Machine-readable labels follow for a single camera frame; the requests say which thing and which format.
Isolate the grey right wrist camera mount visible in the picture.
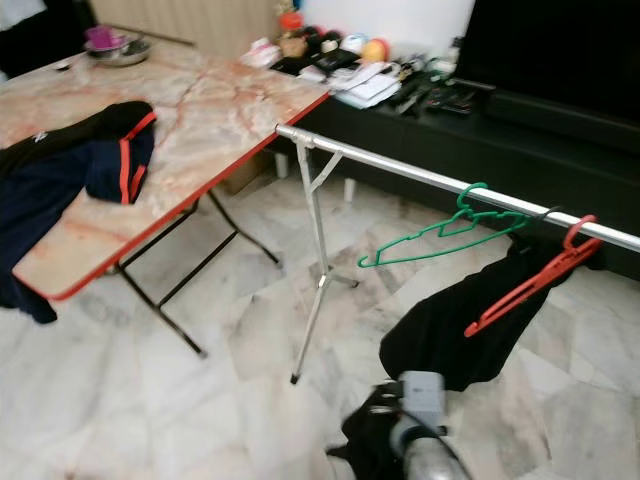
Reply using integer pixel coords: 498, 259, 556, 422
390, 371, 449, 431

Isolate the purple cup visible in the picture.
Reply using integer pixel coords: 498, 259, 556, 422
86, 25, 123, 51

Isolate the black television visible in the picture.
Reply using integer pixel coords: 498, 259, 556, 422
453, 0, 640, 126

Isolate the black shirt with logo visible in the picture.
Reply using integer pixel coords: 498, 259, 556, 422
379, 235, 576, 393

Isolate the black soundbar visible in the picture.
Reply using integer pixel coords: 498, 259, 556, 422
485, 88, 640, 151

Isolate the steel bowl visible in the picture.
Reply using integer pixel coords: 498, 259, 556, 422
85, 36, 153, 68

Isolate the orange ball toy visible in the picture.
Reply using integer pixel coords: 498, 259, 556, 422
363, 38, 391, 63

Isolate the silver metal clothes rack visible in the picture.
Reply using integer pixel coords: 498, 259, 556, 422
275, 123, 640, 386

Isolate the navy blue shirt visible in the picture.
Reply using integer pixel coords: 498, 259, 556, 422
0, 135, 157, 324

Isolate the black TV console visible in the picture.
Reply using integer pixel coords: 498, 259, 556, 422
260, 60, 640, 281

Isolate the red plastic hanger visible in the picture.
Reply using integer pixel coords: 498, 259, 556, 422
464, 214, 604, 338

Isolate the white blue ball toy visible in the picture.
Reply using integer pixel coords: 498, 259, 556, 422
338, 33, 367, 57

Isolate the red lidded jar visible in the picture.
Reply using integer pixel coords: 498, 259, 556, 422
275, 8, 307, 59

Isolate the light wooden cabinet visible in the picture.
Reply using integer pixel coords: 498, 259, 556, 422
90, 0, 281, 59

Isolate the marble top folding table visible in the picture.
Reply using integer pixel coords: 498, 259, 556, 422
0, 40, 333, 358

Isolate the green plastic hanger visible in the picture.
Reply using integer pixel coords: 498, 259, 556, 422
358, 182, 531, 269

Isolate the black shirt with red trim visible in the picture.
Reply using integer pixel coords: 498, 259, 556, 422
0, 100, 158, 201

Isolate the stack of white papers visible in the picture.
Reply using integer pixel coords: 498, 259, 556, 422
328, 62, 401, 109

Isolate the white lace tablecloth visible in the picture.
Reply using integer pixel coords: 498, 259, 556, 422
0, 0, 49, 31

